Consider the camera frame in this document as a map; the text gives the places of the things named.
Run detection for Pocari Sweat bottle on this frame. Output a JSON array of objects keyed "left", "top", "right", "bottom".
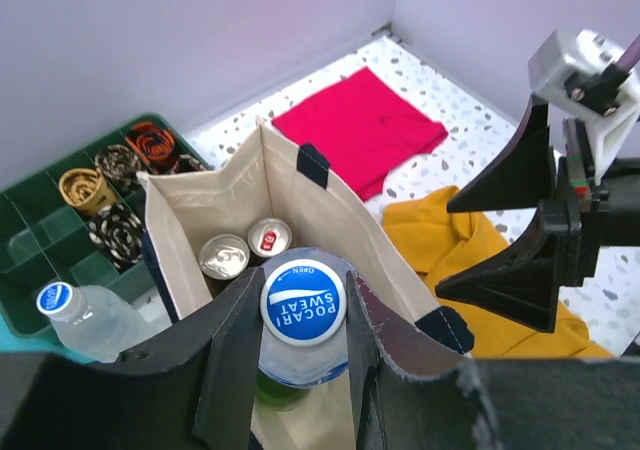
[{"left": 259, "top": 247, "right": 354, "bottom": 389}]

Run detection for silver top can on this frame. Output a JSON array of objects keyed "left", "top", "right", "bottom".
[{"left": 198, "top": 234, "right": 250, "bottom": 296}]

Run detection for black white rolled tie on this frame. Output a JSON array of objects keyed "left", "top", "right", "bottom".
[{"left": 87, "top": 203, "right": 143, "bottom": 273}]

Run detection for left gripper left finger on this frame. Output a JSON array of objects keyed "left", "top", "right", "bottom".
[{"left": 1, "top": 267, "right": 265, "bottom": 449}]

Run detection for brown pink rolled tie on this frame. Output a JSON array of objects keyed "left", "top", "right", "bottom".
[{"left": 169, "top": 154, "right": 207, "bottom": 175}]

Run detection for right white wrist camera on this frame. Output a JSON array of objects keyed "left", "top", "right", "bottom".
[{"left": 528, "top": 29, "right": 639, "bottom": 179}]

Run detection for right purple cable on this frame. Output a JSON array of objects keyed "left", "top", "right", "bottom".
[{"left": 619, "top": 32, "right": 640, "bottom": 74}]

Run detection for green compartment tray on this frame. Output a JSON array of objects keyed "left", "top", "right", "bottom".
[{"left": 1, "top": 113, "right": 209, "bottom": 343}]

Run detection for green glass bottle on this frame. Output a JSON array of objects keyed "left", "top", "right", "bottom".
[{"left": 255, "top": 372, "right": 307, "bottom": 411}]

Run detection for brown patterned rolled tie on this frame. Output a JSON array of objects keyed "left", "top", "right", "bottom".
[{"left": 94, "top": 144, "right": 143, "bottom": 192}]

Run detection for orange black rolled tie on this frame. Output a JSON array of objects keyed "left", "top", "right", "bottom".
[{"left": 125, "top": 121, "right": 179, "bottom": 173}]

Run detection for mustard yellow cloth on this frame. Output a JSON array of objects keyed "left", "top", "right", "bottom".
[{"left": 382, "top": 186, "right": 611, "bottom": 359}]

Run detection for small clear water bottle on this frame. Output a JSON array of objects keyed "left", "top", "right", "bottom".
[{"left": 36, "top": 281, "right": 168, "bottom": 363}]

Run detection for teal folded cloth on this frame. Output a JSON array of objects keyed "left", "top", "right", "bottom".
[{"left": 0, "top": 322, "right": 91, "bottom": 364}]

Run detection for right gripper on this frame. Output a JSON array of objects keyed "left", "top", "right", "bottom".
[{"left": 435, "top": 94, "right": 639, "bottom": 333}]

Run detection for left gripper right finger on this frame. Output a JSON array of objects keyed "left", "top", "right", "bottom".
[{"left": 346, "top": 274, "right": 639, "bottom": 449}]

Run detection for beige canvas tote bag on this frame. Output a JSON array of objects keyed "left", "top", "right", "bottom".
[{"left": 137, "top": 117, "right": 476, "bottom": 450}]

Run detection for red tab can far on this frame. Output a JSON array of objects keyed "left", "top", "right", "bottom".
[{"left": 247, "top": 217, "right": 293, "bottom": 265}]

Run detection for yellow rolled tie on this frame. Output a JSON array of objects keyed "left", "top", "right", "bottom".
[{"left": 58, "top": 167, "right": 119, "bottom": 217}]

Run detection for red folded cloth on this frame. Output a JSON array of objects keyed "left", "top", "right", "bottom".
[{"left": 272, "top": 67, "right": 448, "bottom": 201}]

